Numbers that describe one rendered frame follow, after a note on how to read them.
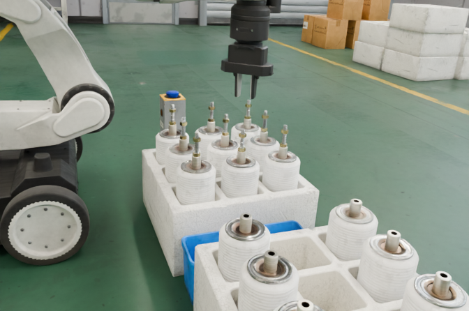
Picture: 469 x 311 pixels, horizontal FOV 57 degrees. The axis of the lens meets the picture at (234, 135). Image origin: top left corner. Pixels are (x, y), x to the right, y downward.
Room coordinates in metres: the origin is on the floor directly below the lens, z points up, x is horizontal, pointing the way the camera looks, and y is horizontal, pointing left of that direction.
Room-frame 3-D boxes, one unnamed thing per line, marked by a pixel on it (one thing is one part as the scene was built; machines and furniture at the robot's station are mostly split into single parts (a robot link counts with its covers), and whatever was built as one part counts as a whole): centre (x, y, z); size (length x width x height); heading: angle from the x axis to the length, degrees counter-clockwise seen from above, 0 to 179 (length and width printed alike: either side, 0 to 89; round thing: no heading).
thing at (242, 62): (1.01, -0.02, 0.54); 0.13 x 0.10 x 0.12; 73
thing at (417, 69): (3.51, -1.45, 0.09); 0.39 x 0.39 x 0.18; 24
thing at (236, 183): (1.01, -0.02, 0.16); 0.10 x 0.10 x 0.18
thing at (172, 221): (1.11, 0.03, 0.09); 0.39 x 0.39 x 0.18; 23
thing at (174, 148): (1.07, 0.13, 0.25); 0.08 x 0.08 x 0.01
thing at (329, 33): (4.80, -0.97, 0.15); 0.30 x 0.24 x 0.30; 20
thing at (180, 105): (1.35, 0.21, 0.16); 0.07 x 0.07 x 0.31; 23
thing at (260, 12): (1.02, -0.03, 0.66); 0.11 x 0.11 x 0.11; 12
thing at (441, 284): (0.55, -0.33, 0.26); 0.02 x 0.02 x 0.03
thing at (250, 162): (1.01, -0.02, 0.25); 0.08 x 0.08 x 0.01
